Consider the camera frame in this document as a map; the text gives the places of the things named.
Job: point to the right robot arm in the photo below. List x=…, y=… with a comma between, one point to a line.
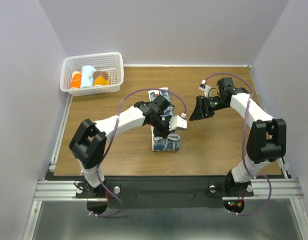
x=264, y=144

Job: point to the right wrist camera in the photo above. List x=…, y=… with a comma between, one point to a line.
x=205, y=88

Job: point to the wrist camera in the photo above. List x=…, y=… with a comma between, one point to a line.
x=205, y=88
x=178, y=122

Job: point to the blue white patterned towel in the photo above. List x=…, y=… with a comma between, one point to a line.
x=172, y=142

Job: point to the yellow brown rolled towel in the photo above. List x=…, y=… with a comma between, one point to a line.
x=101, y=78

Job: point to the aluminium frame rail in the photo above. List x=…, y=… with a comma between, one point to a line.
x=208, y=148

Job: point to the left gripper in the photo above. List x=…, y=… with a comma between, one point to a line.
x=164, y=133

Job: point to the white plastic basket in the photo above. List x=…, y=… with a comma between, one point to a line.
x=110, y=63

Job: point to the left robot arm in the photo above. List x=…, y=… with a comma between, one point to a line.
x=93, y=137

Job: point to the light blue rolled towel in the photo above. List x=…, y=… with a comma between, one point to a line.
x=87, y=79

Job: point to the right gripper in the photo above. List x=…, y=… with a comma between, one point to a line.
x=202, y=110

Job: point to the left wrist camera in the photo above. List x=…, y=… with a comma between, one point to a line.
x=178, y=122

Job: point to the orange rolled towel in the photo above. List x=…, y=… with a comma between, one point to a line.
x=75, y=80

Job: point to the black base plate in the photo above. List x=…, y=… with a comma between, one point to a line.
x=160, y=192

